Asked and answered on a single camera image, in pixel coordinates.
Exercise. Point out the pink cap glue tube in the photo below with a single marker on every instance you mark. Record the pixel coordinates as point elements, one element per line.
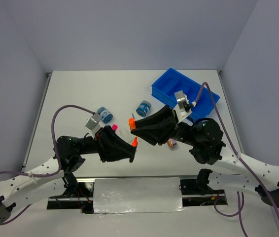
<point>172,144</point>

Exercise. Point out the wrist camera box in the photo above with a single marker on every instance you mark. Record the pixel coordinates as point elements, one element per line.
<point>93,125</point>
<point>183,107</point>

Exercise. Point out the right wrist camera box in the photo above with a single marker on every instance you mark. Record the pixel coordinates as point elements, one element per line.
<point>183,107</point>

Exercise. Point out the left blue jar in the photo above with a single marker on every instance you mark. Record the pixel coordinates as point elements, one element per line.
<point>105,114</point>

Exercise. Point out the right blue jar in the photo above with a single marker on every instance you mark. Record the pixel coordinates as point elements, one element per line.
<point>143,108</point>

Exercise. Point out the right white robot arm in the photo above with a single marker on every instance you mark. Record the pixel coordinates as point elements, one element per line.
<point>227,170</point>

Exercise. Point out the pink cap black highlighter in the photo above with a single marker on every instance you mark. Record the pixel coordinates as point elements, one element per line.
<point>114,127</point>

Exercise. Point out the silver foil plate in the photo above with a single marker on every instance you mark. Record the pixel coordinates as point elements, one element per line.
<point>137,195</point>

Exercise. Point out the blue jar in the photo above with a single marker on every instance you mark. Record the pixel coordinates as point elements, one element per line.
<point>143,108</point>
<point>105,114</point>

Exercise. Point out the blue compartment tray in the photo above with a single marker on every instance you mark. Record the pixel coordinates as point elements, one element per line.
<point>172,81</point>

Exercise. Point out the orange highlighter cap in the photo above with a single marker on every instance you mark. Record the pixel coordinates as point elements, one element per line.
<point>132,124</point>

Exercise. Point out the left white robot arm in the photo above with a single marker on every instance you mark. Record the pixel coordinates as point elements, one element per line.
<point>55,177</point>

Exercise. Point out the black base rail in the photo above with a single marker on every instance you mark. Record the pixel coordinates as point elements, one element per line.
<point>83,199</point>

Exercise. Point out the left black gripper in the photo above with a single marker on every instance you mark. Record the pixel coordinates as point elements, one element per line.
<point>110,147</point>

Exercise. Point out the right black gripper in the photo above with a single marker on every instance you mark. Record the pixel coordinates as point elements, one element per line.
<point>145,128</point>

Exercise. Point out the orange tip black highlighter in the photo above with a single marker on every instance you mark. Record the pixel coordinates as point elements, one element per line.
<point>135,142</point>

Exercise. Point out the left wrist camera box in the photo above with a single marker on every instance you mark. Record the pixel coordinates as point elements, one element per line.
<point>93,125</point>

